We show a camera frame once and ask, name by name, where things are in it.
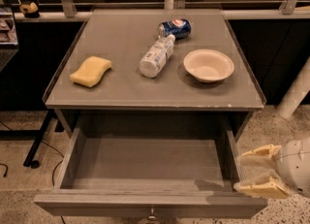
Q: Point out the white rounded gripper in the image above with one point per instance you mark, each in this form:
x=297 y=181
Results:
x=294 y=166

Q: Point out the grey top drawer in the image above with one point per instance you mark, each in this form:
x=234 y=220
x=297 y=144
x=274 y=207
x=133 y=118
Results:
x=128 y=176

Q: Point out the metal top drawer knob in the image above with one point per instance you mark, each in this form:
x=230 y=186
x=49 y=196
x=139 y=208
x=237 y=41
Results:
x=152 y=216

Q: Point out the grey drawer cabinet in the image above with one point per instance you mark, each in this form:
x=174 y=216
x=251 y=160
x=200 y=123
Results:
x=124 y=37

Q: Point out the white paper bowl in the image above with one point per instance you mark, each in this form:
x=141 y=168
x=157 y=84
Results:
x=207 y=65

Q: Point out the clear plastic water bottle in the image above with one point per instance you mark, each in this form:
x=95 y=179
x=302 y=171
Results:
x=156 y=58

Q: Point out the blue soda can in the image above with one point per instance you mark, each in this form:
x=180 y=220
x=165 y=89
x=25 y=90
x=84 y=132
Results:
x=179 y=28

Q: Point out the yellow sponge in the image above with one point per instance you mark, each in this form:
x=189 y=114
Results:
x=90 y=71

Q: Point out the black desk leg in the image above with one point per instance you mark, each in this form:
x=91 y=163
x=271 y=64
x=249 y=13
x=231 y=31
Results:
x=29 y=160

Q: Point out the yellow black tape dispenser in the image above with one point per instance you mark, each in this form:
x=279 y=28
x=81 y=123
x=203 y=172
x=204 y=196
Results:
x=29 y=9

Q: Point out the laptop on left desk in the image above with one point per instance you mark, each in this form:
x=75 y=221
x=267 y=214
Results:
x=8 y=36

